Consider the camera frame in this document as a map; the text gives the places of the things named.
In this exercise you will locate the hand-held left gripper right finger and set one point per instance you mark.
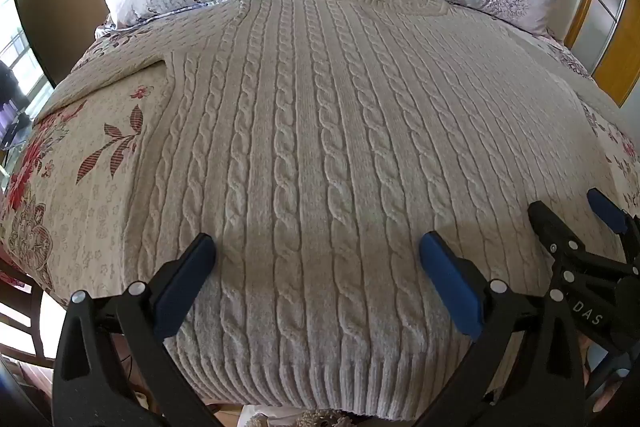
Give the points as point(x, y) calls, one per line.
point(450, 282)

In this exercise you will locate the bright window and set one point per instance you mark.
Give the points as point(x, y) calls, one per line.
point(20, 57)

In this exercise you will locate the wooden headboard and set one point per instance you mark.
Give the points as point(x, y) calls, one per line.
point(607, 42)

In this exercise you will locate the dark wooden chair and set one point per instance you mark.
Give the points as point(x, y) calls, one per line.
point(20, 307)

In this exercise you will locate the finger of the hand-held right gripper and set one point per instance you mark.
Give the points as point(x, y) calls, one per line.
point(550, 227)
point(606, 208)

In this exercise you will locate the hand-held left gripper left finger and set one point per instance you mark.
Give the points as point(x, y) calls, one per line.
point(187, 277)

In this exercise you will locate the beige floral bedspread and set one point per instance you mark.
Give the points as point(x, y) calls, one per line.
point(75, 207)

